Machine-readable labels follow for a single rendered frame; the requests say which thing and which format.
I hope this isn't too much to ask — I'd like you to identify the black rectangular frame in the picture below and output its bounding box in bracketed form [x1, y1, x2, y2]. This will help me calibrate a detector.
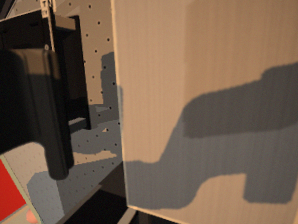
[0, 6, 91, 139]

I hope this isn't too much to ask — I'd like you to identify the small cream label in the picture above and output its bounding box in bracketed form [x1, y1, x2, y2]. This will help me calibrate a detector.
[40, 0, 56, 12]

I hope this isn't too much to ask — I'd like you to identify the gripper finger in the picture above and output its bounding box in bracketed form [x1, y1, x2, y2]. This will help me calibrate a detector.
[0, 49, 75, 180]

